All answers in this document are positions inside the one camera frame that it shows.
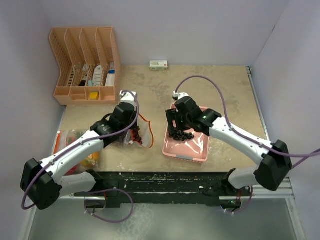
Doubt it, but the orange toy pineapple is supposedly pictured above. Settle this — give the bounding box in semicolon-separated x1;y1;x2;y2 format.
74;128;101;168

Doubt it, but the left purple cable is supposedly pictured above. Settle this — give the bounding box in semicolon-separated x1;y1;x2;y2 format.
21;90;140;211

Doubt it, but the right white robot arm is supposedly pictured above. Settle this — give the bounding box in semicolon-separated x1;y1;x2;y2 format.
165;96;292;196

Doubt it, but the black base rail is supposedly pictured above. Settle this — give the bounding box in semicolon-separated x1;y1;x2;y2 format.
75;171;251;209

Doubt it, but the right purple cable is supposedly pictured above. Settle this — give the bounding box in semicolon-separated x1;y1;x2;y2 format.
173;75;320;170

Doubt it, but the white bottle in organizer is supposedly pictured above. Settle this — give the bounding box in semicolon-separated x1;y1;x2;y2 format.
92;65;103;86

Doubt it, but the peach plastic file organizer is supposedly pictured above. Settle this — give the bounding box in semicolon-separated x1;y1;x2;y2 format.
49;27;122;106

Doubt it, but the dark black grape bunch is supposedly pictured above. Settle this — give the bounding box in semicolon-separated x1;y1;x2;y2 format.
168;130;195;142

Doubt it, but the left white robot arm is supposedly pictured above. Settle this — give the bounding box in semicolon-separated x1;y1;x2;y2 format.
20;102;140;210

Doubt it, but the purple cable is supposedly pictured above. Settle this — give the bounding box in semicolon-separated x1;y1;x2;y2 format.
21;90;140;211
173;75;320;170

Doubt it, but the blue white box in organizer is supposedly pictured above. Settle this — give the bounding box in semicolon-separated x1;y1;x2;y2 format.
105;62;116;87

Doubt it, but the yellow block in organizer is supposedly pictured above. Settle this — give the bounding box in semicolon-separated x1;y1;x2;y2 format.
89;92;99;100

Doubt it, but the red purple grape bunch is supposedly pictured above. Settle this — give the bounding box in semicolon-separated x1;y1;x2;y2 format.
123;125;143;145

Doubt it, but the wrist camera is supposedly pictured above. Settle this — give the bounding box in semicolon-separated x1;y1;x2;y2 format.
119;90;138;105
172;91;189;101

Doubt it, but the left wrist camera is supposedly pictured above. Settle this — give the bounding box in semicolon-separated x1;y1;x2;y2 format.
119;90;138;105

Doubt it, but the small green white box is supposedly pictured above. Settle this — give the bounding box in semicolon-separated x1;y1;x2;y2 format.
149;60;168;71

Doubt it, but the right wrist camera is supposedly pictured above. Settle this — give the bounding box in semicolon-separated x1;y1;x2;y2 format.
172;91;189;101

